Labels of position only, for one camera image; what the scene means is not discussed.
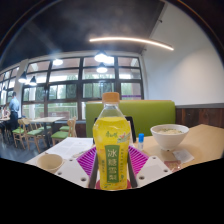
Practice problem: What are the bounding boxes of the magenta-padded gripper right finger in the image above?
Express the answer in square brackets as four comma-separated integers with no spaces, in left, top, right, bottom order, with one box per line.
[127,145,174,189]

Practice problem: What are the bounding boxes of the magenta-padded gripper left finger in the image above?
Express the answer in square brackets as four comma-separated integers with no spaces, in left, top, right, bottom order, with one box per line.
[54,145,100,190]

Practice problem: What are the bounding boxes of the yellow drink bottle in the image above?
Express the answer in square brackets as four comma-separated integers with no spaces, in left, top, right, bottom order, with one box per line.
[92,92,132,191]

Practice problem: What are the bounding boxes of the brown snack packet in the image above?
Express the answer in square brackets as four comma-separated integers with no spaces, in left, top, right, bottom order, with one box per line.
[163,159,183,173]

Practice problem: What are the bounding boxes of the white printed paper sheet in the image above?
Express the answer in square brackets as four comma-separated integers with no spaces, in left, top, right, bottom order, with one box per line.
[44,137,95,160]

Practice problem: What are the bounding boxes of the small blue-capped bottle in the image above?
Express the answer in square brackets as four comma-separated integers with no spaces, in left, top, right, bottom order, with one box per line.
[137,133,145,152]

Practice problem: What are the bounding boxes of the white bowl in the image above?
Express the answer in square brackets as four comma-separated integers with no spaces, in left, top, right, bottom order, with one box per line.
[149,123,190,151]

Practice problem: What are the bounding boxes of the wooden chairs with green seats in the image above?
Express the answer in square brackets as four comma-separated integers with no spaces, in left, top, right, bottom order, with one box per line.
[11,116,78,150]

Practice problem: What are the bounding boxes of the green upholstered bench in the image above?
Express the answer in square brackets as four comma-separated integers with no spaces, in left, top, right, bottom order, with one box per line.
[85,99,177,139]

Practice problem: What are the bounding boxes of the wooden dining table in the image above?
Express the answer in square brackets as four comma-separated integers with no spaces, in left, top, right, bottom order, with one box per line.
[29,116,65,148]

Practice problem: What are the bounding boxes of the person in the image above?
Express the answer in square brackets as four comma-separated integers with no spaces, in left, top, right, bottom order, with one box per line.
[0,105,10,133]
[8,91,21,132]

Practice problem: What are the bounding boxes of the black pendant lamps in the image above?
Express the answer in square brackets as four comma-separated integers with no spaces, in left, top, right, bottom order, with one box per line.
[17,49,115,87]

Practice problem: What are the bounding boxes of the long curved ceiling light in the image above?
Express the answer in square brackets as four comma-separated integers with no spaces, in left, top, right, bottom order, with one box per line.
[88,35,175,52]

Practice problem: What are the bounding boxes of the dark-framed window wall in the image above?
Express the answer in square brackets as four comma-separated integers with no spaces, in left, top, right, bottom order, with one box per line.
[0,55,145,120]

